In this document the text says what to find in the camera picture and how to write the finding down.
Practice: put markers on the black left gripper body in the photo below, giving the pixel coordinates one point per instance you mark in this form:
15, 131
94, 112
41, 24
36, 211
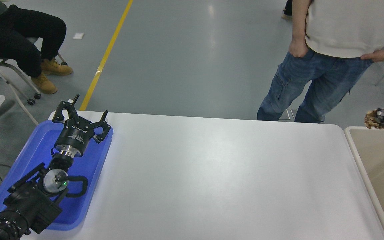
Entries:
73, 138

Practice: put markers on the tan paper ball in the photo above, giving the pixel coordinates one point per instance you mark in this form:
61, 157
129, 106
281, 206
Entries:
372, 120

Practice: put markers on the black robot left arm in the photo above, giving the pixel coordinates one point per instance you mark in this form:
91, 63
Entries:
32, 203

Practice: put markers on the standing person's right forearm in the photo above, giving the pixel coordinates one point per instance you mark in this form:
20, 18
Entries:
301, 18

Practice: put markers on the standing person's left hand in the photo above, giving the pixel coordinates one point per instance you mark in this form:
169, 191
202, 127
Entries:
377, 55

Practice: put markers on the standing person's right hand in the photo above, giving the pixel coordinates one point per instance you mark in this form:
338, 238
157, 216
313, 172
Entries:
298, 48

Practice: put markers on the blue plastic tray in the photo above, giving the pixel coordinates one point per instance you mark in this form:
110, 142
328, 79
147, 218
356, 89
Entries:
92, 160

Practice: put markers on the large pale bin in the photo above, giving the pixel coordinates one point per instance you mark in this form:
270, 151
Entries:
378, 173

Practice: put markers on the white paper scrap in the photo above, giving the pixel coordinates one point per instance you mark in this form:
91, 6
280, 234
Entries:
78, 35

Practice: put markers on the seated person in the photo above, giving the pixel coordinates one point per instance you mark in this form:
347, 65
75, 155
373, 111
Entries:
18, 30

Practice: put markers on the standing person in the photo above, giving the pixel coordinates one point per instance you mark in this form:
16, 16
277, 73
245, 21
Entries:
342, 30

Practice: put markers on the person with tan shoe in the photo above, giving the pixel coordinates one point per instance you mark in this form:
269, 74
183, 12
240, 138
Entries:
289, 7

